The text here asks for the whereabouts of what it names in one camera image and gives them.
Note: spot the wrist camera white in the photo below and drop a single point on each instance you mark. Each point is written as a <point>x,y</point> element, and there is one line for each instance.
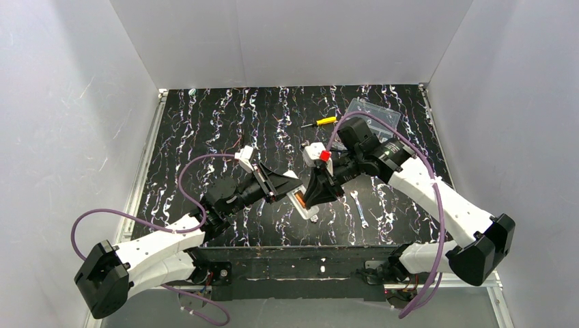
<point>244,158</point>
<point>315,154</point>

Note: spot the yellow handled screwdriver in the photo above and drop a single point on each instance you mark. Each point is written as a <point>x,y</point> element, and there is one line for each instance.
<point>321,122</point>

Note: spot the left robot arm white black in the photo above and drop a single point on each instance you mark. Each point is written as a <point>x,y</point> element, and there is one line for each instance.
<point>111,274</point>

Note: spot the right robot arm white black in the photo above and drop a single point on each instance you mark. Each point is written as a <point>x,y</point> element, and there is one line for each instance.
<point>480,240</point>

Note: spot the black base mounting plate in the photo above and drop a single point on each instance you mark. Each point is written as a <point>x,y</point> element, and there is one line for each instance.
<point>298,272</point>

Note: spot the clear plastic screw box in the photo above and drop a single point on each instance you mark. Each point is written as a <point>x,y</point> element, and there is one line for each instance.
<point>387,115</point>

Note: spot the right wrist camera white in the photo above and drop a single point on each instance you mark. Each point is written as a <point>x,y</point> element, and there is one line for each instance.
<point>315,154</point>

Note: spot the white remote control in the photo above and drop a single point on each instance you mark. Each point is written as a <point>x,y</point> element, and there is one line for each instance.
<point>295,191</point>

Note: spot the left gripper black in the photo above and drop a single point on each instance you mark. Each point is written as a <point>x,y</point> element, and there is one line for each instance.
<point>263,182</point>

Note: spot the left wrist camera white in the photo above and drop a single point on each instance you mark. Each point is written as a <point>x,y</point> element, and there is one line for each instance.
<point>244,158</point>

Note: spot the aluminium frame rail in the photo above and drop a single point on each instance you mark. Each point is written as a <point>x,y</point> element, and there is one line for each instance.
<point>126,226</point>

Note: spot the orange battery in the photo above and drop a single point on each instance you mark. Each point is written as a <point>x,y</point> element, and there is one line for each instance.
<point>299,196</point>

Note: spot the silver open-end wrench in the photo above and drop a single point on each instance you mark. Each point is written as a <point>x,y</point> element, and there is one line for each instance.
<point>364,223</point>

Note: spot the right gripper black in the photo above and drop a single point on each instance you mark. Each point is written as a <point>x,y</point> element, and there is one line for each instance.
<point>326,169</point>

